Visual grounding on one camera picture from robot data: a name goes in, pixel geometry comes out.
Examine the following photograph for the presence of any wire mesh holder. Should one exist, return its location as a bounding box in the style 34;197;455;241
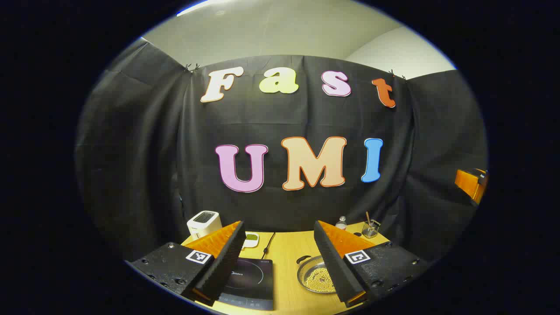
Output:
362;219;381;239

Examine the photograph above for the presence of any steel pot with black handle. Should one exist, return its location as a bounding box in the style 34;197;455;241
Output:
296;255;337;294

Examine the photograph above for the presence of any white toaster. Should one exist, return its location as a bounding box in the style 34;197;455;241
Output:
187;210;223;240

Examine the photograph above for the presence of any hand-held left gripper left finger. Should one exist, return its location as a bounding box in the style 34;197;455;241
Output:
125;220;247;307

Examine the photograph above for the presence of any black power cable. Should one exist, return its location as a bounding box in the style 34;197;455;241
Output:
262;232;276;259

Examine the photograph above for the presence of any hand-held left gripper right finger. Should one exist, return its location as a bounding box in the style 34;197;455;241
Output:
313;220;431;308

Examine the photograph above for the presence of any black induction cooktop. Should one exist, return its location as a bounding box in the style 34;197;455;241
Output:
217;257;274;311

